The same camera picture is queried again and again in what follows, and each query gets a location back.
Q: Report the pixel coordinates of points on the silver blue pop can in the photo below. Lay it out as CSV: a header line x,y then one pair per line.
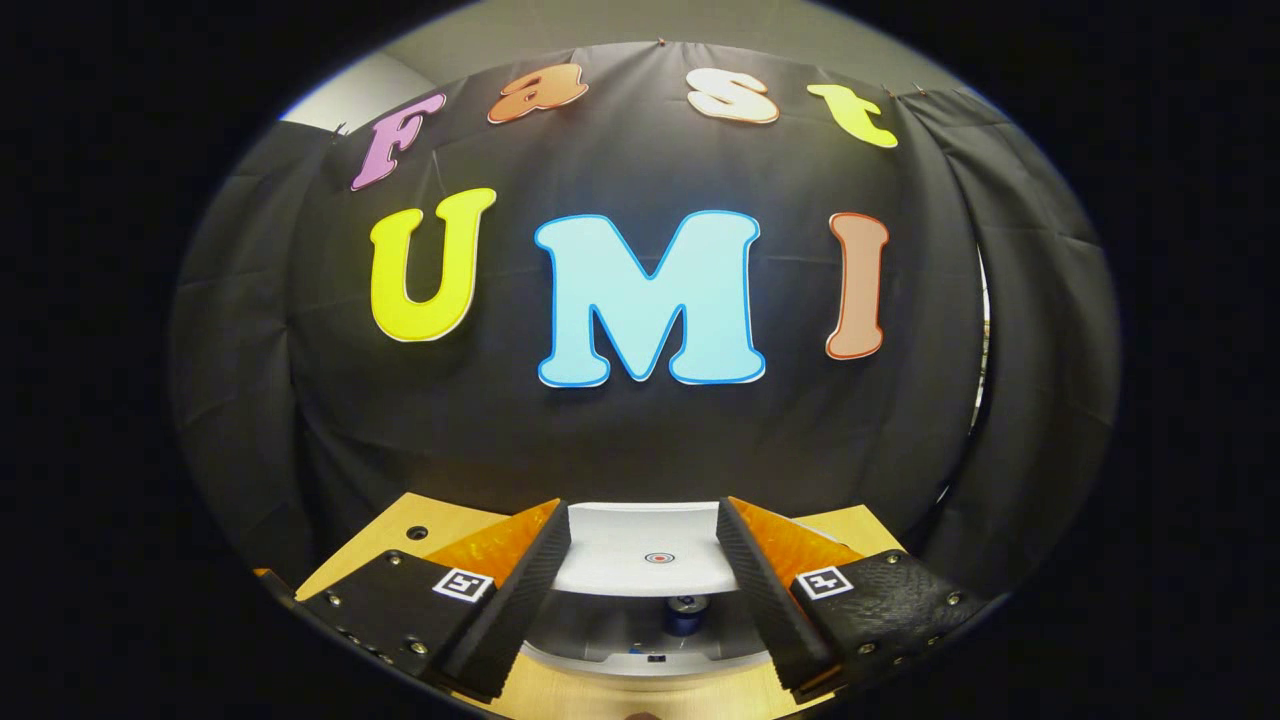
x,y
687,615

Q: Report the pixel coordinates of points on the wooden desktop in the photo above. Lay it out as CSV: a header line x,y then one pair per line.
x,y
600,702

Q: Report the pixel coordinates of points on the light grey desktop garbage bin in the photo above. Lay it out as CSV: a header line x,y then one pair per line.
x,y
620,545

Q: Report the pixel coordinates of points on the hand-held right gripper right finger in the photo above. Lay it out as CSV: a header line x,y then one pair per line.
x,y
760,605

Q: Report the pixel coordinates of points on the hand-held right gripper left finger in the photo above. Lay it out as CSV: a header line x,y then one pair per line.
x,y
520,590

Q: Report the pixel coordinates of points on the black backdrop cloth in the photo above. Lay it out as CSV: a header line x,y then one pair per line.
x,y
300,400

